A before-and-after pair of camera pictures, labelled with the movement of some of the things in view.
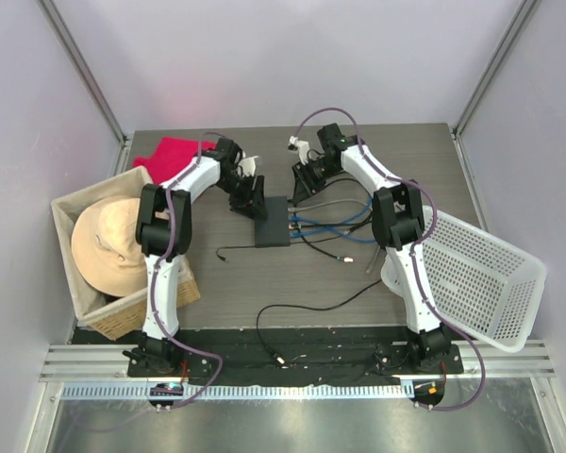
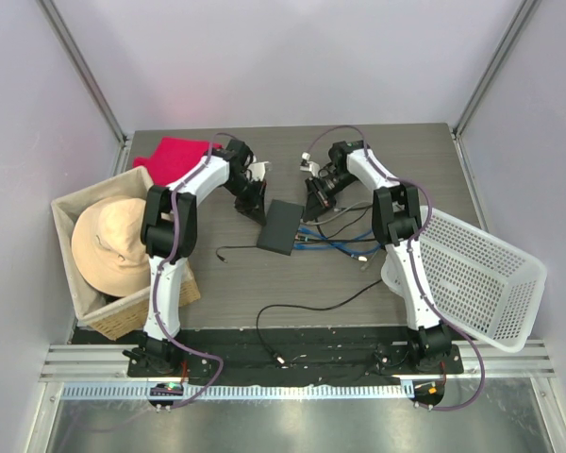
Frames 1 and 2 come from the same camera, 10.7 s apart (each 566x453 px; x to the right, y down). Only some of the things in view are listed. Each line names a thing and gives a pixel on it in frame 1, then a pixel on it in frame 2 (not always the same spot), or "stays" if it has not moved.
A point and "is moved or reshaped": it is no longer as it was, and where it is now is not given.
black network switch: x=274 y=230 is moved or reshaped
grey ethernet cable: x=330 y=202 to x=336 y=216
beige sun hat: x=105 y=246 stays
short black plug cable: x=235 y=246 stays
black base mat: x=284 y=356 stays
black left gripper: x=252 y=201 stays
